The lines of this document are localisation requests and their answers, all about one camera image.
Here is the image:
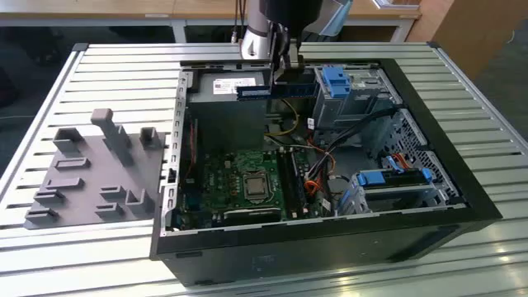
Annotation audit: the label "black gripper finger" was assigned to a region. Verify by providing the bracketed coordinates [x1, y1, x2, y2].
[269, 20, 290, 86]
[287, 38, 314, 85]

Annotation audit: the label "blue RAM stick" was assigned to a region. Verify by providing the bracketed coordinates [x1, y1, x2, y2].
[237, 80, 318, 100]

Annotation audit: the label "blue drive bay clip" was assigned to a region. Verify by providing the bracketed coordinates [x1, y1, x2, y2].
[323, 66, 351, 97]

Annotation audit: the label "pale blue teach pendant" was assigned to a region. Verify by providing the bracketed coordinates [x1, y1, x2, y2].
[303, 0, 355, 35]

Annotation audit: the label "grey metal drive cage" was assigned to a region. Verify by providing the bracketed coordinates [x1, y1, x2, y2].
[311, 66, 403, 130]

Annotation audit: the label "grey power supply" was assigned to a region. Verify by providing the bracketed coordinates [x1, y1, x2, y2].
[186, 72, 273, 152]

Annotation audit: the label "round grey fan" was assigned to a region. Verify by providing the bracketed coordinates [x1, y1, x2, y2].
[327, 175, 351, 196]

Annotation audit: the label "silver CPU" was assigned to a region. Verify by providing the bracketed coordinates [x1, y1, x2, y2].
[243, 176, 269, 199]

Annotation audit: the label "green motherboard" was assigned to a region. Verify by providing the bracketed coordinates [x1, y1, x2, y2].
[178, 148, 326, 223]

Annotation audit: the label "hard disk in blue carrier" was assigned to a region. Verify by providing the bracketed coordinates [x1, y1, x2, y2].
[355, 168, 433, 188]

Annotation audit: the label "wooden cabinet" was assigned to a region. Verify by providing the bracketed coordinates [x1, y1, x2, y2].
[405, 0, 528, 79]

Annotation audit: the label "grey metal disk bay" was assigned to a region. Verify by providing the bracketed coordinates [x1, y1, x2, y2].
[334, 168, 465, 216]

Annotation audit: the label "black graphics card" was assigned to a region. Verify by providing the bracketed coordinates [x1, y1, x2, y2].
[221, 207, 283, 226]

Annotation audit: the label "black PC case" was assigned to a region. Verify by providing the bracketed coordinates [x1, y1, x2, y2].
[147, 57, 503, 287]

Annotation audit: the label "grey parts rack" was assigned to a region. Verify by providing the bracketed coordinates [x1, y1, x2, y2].
[22, 108, 171, 230]

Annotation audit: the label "black hanging cable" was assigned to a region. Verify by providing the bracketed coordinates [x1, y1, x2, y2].
[230, 0, 243, 43]

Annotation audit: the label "yellow wires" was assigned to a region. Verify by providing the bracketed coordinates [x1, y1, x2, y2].
[262, 98, 301, 137]

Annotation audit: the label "thin red wire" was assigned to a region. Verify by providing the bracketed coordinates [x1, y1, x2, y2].
[183, 122, 198, 183]

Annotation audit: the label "orange wires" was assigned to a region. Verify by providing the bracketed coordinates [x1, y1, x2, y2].
[303, 181, 326, 196]

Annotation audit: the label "orange flat data cable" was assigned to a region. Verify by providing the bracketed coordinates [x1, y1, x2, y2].
[390, 153, 418, 170]

